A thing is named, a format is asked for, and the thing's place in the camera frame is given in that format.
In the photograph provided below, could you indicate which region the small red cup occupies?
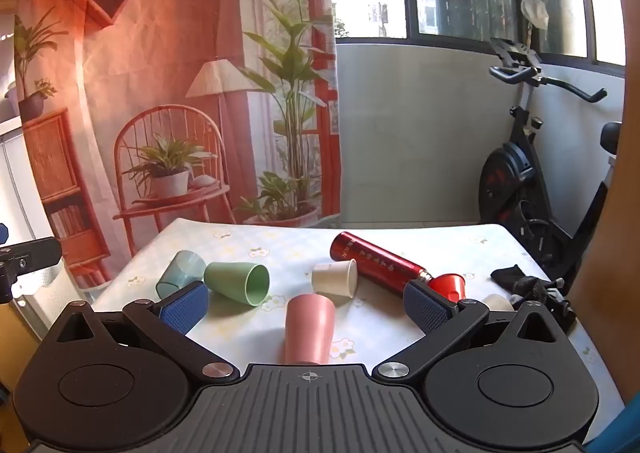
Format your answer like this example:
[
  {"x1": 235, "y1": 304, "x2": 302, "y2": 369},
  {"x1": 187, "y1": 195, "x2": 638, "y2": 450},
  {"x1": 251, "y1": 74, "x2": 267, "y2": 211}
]
[{"x1": 427, "y1": 273, "x2": 467, "y2": 304}]

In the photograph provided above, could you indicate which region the red thermos bottle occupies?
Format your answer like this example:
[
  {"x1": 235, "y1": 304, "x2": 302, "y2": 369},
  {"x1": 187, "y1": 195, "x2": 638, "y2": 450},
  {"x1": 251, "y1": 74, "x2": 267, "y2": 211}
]
[{"x1": 330, "y1": 231, "x2": 433, "y2": 296}]

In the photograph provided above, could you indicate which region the brown wooden board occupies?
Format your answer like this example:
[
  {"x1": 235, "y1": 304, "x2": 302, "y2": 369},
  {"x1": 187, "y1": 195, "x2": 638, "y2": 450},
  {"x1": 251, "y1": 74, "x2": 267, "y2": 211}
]
[{"x1": 570, "y1": 118, "x2": 640, "y2": 414}]

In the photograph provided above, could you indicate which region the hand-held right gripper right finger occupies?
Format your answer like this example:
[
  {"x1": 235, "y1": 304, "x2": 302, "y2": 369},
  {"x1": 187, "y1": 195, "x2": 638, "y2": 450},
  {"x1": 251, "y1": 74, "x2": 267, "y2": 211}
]
[{"x1": 375, "y1": 280, "x2": 563, "y2": 380}]

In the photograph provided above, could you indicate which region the black exercise bike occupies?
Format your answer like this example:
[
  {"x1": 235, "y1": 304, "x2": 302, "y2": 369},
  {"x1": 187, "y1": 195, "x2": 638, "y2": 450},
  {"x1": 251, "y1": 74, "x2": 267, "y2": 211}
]
[{"x1": 477, "y1": 38, "x2": 623, "y2": 294}]

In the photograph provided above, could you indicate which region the black sock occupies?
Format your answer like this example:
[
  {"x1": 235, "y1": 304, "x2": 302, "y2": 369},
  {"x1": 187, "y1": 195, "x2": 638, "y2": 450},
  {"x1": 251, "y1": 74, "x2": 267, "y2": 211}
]
[{"x1": 490, "y1": 264, "x2": 526, "y2": 291}]

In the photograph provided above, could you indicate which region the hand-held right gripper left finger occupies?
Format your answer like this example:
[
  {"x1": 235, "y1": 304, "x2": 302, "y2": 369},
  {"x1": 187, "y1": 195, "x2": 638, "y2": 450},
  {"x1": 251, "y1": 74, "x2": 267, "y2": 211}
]
[{"x1": 52, "y1": 281, "x2": 240, "y2": 381}]

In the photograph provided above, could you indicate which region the pink plastic cup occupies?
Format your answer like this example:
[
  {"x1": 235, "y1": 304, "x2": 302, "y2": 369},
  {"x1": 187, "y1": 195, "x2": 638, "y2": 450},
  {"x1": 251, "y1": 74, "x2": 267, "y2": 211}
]
[{"x1": 282, "y1": 294, "x2": 337, "y2": 366}]

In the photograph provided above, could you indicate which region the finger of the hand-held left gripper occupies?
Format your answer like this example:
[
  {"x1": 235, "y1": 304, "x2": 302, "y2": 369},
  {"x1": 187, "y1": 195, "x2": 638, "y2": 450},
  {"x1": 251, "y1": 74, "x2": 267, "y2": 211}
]
[{"x1": 0, "y1": 223, "x2": 63, "y2": 305}]

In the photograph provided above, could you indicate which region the floral tablecloth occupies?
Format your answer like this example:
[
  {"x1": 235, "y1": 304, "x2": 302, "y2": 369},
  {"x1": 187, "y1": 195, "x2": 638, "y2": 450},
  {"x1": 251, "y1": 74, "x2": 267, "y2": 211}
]
[{"x1": 92, "y1": 218, "x2": 626, "y2": 409}]

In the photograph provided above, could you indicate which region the green plastic cup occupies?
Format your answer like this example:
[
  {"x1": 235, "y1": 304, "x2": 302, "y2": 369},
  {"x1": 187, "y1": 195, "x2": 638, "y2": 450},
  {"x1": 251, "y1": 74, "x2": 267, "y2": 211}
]
[{"x1": 203, "y1": 262, "x2": 271, "y2": 306}]

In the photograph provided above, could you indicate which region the blue cloth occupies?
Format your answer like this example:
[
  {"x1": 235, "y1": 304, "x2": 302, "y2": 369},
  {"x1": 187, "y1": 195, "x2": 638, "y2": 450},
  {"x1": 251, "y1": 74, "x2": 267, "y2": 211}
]
[{"x1": 585, "y1": 398, "x2": 640, "y2": 453}]

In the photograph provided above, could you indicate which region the printed wall tapestry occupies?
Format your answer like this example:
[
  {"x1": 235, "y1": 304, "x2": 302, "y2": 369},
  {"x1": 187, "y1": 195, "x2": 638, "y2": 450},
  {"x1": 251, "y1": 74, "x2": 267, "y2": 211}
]
[{"x1": 12, "y1": 0, "x2": 343, "y2": 291}]

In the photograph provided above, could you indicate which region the grey-blue plastic cup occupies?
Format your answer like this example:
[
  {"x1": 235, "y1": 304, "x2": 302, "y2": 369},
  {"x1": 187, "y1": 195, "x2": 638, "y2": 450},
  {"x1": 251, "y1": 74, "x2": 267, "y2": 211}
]
[{"x1": 155, "y1": 250, "x2": 207, "y2": 299}]

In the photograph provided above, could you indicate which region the white paper cup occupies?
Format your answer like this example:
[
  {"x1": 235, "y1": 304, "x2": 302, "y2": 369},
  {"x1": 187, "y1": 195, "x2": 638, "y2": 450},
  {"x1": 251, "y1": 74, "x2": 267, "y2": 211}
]
[{"x1": 311, "y1": 259, "x2": 359, "y2": 297}]

